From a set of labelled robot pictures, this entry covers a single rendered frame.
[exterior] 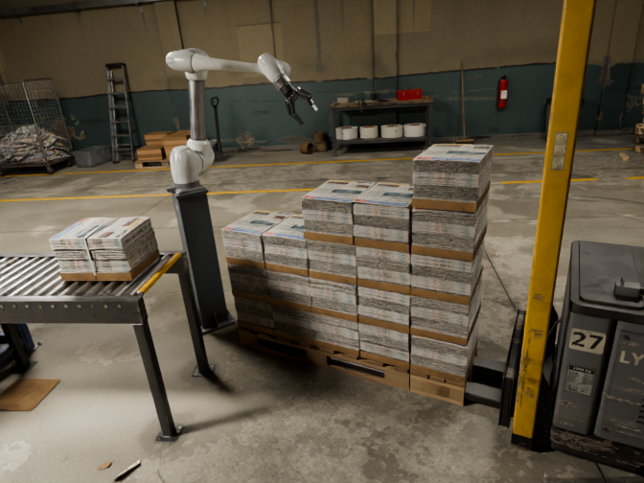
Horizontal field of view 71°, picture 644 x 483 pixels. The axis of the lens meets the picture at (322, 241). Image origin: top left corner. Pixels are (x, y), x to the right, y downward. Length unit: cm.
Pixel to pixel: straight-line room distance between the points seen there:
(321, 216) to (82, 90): 886
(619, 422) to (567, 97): 133
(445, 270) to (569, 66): 99
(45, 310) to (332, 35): 750
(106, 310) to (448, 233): 157
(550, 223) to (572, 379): 70
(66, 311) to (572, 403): 226
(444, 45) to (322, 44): 219
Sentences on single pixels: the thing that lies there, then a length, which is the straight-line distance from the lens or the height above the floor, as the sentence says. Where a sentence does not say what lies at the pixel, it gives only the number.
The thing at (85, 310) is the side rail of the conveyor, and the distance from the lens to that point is 232.
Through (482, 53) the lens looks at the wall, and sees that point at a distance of 915.
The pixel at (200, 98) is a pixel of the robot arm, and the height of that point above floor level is 154.
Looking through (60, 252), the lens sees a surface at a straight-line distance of 249.
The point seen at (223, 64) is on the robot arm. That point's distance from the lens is 281.
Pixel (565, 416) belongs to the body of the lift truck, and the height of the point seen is 24.
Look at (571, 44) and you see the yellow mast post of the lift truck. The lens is 173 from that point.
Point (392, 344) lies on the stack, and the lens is 250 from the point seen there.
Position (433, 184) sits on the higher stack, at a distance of 206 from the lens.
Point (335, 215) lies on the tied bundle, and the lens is 228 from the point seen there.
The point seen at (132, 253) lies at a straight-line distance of 234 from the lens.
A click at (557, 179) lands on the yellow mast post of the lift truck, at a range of 179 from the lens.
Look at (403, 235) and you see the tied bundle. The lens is 217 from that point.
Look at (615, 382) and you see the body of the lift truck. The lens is 220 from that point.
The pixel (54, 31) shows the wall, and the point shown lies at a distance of 1095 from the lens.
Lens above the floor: 174
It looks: 23 degrees down
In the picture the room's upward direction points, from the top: 4 degrees counter-clockwise
